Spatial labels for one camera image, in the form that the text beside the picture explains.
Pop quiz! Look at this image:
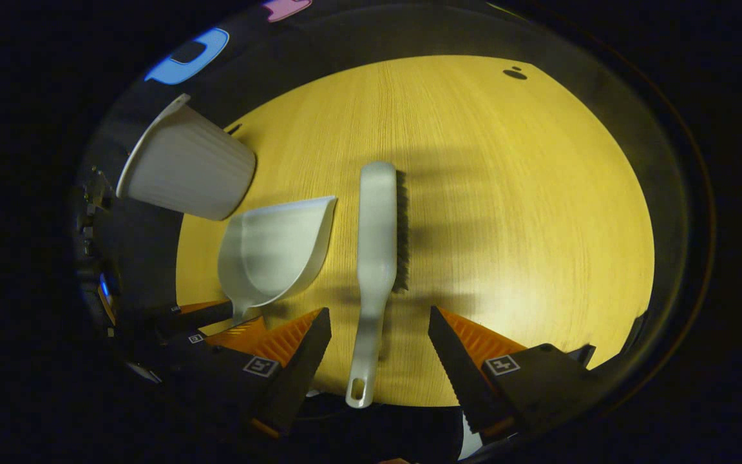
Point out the white object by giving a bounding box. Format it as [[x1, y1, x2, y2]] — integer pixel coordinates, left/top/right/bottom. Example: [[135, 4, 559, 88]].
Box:
[[460, 411, 486, 460]]

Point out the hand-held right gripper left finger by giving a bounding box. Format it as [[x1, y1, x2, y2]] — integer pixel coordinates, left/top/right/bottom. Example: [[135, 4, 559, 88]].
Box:
[[170, 307, 334, 440]]

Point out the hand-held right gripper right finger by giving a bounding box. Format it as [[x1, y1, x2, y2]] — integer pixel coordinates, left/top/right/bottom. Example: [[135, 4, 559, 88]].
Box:
[[427, 305, 598, 447]]

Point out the white dustpan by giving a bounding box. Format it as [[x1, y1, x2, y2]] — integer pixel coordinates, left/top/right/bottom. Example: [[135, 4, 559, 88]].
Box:
[[217, 196, 338, 324]]

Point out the white garbage bin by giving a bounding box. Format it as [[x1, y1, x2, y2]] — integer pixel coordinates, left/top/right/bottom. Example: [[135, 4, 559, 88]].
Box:
[[115, 93, 258, 222]]

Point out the small white broom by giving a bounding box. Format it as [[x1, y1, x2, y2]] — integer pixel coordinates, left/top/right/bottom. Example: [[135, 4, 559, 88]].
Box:
[[345, 160, 410, 410]]

